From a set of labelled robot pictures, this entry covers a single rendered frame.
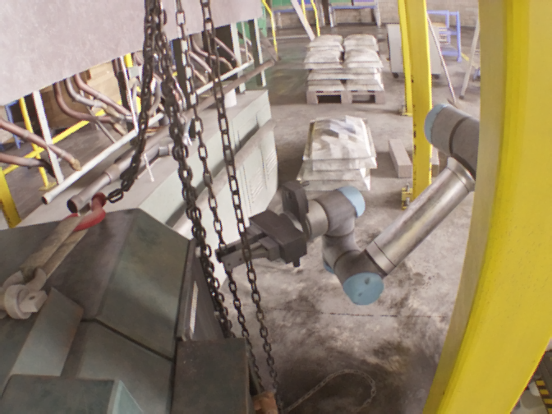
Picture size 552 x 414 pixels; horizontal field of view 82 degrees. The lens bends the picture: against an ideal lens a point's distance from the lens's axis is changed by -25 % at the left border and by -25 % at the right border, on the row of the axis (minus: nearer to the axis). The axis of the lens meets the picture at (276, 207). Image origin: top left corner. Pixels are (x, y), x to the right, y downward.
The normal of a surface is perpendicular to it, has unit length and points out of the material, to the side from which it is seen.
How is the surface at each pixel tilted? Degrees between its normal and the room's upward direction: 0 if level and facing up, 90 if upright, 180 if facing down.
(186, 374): 0
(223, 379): 0
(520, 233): 90
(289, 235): 0
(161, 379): 45
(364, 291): 90
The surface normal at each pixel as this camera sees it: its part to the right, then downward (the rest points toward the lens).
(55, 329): 0.66, -0.68
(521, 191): -0.27, 0.50
